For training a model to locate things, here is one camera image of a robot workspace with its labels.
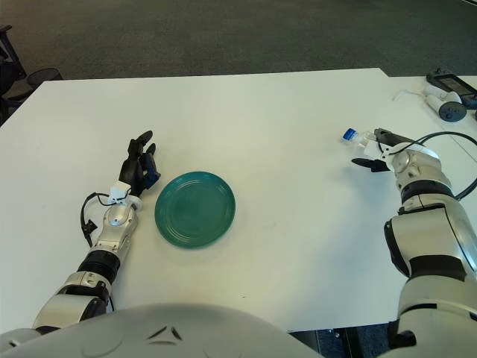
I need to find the black office chair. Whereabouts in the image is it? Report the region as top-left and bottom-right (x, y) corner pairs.
(0, 25), (34, 126)

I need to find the white and blue handheld controller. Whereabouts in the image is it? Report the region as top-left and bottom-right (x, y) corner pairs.
(424, 85), (467, 122)

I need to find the clear bottle with blue cap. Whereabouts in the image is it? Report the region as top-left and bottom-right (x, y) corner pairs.
(339, 128), (373, 152)

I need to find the thin white cable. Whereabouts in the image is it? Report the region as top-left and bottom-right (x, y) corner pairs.
(393, 88), (428, 102)

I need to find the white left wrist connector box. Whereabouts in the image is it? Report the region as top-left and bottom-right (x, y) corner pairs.
(107, 181), (132, 204)

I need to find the white right wrist connector box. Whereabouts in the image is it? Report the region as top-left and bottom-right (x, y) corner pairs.
(363, 138), (388, 157)

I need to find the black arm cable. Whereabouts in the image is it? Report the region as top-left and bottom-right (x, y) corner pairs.
(379, 132), (477, 202)
(80, 192), (113, 247)

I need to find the grey robot torso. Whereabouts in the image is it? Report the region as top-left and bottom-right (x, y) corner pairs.
(0, 302), (325, 358)

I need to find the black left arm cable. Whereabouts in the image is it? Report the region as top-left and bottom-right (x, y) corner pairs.
(80, 192), (113, 247)

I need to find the green round plate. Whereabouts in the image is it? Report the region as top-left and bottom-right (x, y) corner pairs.
(154, 171), (237, 250)

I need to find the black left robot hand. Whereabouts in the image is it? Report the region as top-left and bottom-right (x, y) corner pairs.
(119, 130), (162, 198)

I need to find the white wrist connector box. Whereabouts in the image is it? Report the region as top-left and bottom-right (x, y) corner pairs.
(363, 138), (388, 157)
(107, 181), (132, 204)

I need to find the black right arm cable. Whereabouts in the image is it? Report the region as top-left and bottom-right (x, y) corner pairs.
(379, 132), (477, 202)

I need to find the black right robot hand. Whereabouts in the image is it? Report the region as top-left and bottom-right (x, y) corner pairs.
(352, 128), (417, 173)

